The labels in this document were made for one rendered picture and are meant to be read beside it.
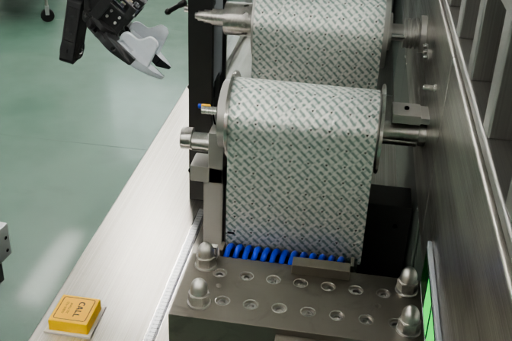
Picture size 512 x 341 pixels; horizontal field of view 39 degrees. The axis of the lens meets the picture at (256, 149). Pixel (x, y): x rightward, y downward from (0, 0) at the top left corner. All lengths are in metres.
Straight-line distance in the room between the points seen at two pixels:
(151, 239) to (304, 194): 0.43
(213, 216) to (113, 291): 0.23
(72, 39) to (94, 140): 2.71
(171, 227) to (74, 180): 2.03
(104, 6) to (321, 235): 0.51
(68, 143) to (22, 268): 1.06
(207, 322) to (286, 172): 0.27
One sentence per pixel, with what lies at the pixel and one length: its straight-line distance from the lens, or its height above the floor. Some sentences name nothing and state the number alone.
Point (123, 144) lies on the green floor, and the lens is 3.85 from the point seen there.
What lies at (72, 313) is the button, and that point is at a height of 0.92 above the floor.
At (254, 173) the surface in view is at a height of 1.18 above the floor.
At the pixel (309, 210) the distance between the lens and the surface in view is 1.21.
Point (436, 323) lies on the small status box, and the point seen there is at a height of 1.22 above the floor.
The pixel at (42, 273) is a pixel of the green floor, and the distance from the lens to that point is 2.97.
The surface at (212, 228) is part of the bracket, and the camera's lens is 1.36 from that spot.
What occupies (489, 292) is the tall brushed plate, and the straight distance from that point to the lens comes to 0.63.
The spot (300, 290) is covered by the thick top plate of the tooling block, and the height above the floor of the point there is 1.03.
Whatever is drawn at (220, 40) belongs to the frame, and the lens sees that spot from 1.59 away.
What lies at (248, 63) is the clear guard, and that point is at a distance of 2.23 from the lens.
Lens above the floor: 1.77
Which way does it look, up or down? 28 degrees down
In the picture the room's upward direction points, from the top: 2 degrees clockwise
